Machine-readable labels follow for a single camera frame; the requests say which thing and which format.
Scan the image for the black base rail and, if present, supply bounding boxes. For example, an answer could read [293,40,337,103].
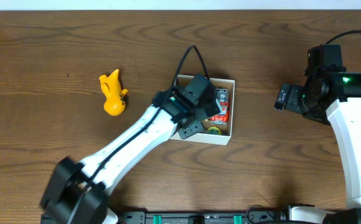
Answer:
[118,205,286,224]

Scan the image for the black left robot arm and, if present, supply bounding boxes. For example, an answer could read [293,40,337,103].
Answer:
[40,87,220,223]

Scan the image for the red fire truck toy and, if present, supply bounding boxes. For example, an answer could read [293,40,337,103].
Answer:
[210,88,229,124]

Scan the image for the yellow round rattle toy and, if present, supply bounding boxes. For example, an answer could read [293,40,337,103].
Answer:
[204,119,222,136]

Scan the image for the orange rubber animal toy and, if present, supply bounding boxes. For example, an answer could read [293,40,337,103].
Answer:
[99,69,129,116]

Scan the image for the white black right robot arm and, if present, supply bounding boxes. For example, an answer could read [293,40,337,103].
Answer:
[274,72,361,223]

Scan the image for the white cardboard box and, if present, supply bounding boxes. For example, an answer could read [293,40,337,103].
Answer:
[184,78,235,146]

